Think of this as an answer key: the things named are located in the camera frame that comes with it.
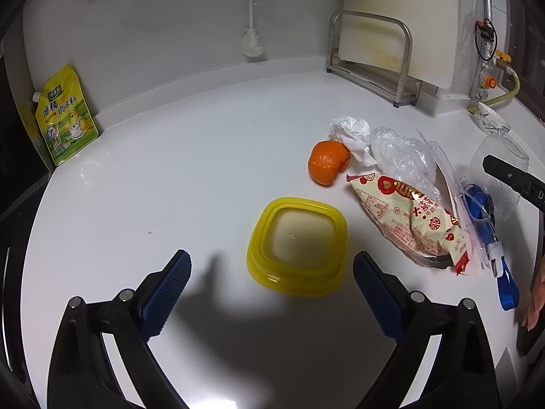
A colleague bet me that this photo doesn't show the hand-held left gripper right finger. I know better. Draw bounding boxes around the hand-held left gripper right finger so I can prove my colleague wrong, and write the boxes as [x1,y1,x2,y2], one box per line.
[353,251,503,409]

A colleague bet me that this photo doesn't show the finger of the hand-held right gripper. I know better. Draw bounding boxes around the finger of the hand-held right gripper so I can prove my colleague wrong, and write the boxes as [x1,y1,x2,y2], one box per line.
[483,155,545,211]

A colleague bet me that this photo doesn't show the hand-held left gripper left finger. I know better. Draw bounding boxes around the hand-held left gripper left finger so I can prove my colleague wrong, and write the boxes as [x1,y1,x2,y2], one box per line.
[55,249,192,409]

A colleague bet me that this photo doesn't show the red and white snack wrapper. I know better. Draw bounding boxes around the red and white snack wrapper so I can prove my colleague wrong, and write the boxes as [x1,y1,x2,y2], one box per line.
[346,172,471,277]

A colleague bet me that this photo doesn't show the clear plastic bag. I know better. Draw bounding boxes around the clear plastic bag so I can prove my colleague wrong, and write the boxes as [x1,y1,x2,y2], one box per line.
[370,127,441,199]

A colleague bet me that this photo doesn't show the white tissue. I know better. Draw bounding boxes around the white tissue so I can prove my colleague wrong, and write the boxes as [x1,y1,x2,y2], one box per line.
[327,115,377,168]

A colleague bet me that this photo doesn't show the clear plastic cup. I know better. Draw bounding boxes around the clear plastic cup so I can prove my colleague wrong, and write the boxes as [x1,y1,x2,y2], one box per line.
[460,134,531,222]

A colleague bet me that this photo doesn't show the clear zip bag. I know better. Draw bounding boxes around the clear zip bag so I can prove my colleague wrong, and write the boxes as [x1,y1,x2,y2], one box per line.
[415,130,518,282]

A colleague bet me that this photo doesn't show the yellow plastic container lid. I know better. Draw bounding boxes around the yellow plastic container lid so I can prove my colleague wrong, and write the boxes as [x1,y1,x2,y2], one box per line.
[246,197,349,297]

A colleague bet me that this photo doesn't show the pink patterned clothing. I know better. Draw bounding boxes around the pink patterned clothing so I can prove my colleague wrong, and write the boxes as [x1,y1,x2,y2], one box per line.
[521,260,545,331]

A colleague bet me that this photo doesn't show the orange mandarin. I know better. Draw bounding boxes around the orange mandarin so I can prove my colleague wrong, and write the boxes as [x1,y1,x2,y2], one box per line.
[307,140,352,186]

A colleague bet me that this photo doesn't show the metal cutting board rack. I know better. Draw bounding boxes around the metal cutting board rack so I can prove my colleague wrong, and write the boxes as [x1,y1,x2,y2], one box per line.
[327,10,422,107]

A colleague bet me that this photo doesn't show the black gas stove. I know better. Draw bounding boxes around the black gas stove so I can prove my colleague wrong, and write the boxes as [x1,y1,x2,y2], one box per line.
[0,38,52,376]

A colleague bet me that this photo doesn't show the white cutting board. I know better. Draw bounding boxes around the white cutting board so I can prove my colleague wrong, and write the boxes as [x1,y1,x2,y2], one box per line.
[341,0,458,90]

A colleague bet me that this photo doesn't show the yellow seasoning pouch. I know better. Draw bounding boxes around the yellow seasoning pouch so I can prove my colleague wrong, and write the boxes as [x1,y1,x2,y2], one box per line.
[33,65,99,167]

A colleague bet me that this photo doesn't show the white bottle brush blue tip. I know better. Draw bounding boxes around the white bottle brush blue tip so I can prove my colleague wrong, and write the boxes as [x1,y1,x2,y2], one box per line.
[241,0,265,58]

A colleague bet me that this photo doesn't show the yellow gas hose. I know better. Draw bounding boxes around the yellow gas hose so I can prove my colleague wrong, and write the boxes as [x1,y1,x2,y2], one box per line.
[481,68,521,107]

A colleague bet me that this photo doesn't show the blue lanyard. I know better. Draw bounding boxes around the blue lanyard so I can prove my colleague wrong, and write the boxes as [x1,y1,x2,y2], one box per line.
[462,183,520,312]

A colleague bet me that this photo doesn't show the gas valve with hose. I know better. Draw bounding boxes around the gas valve with hose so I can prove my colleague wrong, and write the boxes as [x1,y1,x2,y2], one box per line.
[468,0,512,111]

